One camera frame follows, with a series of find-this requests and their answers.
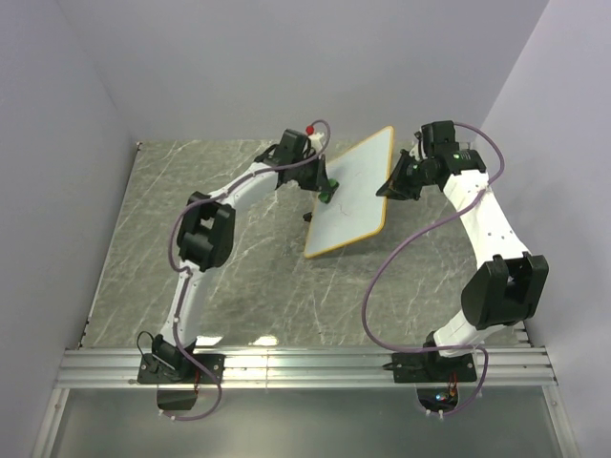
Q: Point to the aluminium mounting rail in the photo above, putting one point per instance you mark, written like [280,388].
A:
[275,367]

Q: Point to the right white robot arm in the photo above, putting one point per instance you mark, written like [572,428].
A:
[509,280]

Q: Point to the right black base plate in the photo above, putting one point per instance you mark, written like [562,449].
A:
[430,367]

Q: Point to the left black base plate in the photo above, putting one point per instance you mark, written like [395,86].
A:
[154,371]

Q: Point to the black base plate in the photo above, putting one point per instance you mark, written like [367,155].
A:
[430,367]
[154,371]

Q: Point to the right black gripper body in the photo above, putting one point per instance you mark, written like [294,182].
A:
[417,178]

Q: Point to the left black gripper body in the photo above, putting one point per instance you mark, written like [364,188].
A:
[306,176]

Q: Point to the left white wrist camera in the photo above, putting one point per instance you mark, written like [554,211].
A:
[317,137]

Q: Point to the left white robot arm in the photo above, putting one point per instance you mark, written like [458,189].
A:
[202,237]

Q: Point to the yellow framed whiteboard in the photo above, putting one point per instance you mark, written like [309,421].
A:
[354,212]

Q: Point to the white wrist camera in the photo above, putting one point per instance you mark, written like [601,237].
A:
[317,137]
[419,137]

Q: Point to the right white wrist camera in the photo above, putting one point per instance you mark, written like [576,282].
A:
[419,137]

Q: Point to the green whiteboard eraser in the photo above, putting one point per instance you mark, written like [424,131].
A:
[326,195]

